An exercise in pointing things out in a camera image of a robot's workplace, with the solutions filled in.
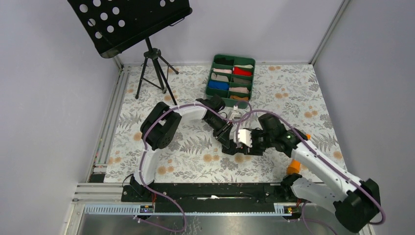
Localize orange rolled cloth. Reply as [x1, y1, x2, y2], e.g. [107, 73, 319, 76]
[230, 95, 249, 101]

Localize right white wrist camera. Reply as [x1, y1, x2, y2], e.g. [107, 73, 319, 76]
[233, 129, 252, 148]

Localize orange carrot toy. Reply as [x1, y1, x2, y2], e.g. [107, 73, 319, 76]
[285, 131, 301, 175]

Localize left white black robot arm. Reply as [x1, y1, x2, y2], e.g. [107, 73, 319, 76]
[130, 95, 233, 201]

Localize grey rolled cloth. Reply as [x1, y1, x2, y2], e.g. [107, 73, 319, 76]
[232, 77, 252, 85]

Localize white rolled cloth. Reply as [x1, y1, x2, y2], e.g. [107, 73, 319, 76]
[234, 65, 253, 69]

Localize red rolled cloth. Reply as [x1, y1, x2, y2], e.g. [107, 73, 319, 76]
[233, 67, 253, 76]

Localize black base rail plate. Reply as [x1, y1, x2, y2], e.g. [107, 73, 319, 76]
[121, 183, 304, 214]

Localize light pink rolled cloth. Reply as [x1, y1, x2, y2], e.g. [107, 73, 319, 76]
[229, 87, 250, 94]

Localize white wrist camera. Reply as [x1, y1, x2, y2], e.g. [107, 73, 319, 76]
[228, 106, 242, 122]
[233, 129, 252, 148]

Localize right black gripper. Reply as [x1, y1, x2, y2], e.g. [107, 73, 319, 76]
[244, 128, 274, 157]

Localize aluminium frame rails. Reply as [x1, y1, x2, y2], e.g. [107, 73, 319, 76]
[63, 0, 377, 235]

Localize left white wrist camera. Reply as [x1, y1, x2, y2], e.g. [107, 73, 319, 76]
[228, 106, 242, 122]

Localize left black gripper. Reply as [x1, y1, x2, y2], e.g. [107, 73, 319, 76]
[204, 115, 233, 149]

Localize black striped underwear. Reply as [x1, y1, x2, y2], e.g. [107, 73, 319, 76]
[222, 140, 263, 156]

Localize black rolled cloth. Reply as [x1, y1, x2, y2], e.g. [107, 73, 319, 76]
[214, 57, 234, 66]

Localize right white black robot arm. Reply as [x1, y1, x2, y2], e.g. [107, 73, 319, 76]
[234, 111, 386, 233]

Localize floral patterned table mat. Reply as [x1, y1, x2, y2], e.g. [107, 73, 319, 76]
[104, 65, 345, 183]

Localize beige rolled cloth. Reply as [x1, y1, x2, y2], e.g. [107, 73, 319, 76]
[210, 73, 229, 82]

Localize black perforated music stand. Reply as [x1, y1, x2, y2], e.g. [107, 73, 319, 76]
[68, 0, 192, 94]

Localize green divided organizer tray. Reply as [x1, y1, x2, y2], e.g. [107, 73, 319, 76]
[204, 54, 256, 109]

